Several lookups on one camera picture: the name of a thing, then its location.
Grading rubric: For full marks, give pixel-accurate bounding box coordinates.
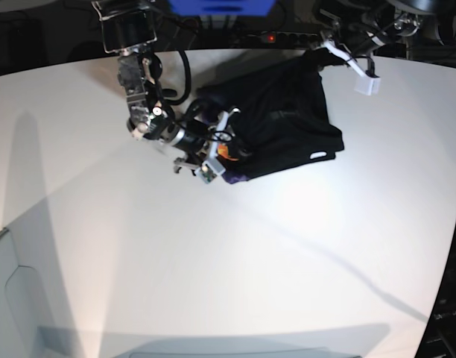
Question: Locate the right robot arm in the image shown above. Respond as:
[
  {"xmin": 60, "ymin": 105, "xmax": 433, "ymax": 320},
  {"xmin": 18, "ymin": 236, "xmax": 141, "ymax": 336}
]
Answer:
[{"xmin": 92, "ymin": 1, "xmax": 256, "ymax": 183}]

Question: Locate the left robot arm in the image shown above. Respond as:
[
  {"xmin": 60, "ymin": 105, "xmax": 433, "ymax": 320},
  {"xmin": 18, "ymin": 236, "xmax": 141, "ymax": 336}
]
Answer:
[{"xmin": 310, "ymin": 1, "xmax": 449, "ymax": 95}]

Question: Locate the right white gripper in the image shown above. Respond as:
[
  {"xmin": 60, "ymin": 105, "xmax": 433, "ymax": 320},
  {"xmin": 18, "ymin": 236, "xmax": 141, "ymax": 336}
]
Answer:
[{"xmin": 172, "ymin": 107, "xmax": 252, "ymax": 178}]

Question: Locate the blue box overhead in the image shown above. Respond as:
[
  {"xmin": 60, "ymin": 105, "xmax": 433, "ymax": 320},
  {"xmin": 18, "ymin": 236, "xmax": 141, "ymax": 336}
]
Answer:
[{"xmin": 168, "ymin": 0, "xmax": 276, "ymax": 16}]

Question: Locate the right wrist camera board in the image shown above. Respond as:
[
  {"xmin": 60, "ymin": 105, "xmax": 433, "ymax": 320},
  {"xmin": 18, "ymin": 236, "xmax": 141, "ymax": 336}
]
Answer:
[{"xmin": 197, "ymin": 170, "xmax": 217, "ymax": 184}]

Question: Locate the black T-shirt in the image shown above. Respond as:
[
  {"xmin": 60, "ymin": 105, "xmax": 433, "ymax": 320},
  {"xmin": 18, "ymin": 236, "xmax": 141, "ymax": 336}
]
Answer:
[{"xmin": 197, "ymin": 51, "xmax": 344, "ymax": 184}]

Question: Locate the white garment label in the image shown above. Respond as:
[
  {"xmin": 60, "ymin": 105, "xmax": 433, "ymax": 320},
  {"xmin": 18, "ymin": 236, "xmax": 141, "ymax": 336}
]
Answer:
[{"xmin": 310, "ymin": 151, "xmax": 327, "ymax": 160}]

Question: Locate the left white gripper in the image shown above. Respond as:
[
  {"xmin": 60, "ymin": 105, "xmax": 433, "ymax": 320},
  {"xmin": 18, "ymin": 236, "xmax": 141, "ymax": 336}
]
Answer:
[{"xmin": 309, "ymin": 31, "xmax": 381, "ymax": 95}]

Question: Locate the black power strip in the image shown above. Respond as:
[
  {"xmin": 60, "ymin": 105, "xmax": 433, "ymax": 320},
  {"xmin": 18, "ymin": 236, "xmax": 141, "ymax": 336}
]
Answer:
[{"xmin": 240, "ymin": 32, "xmax": 320, "ymax": 49}]

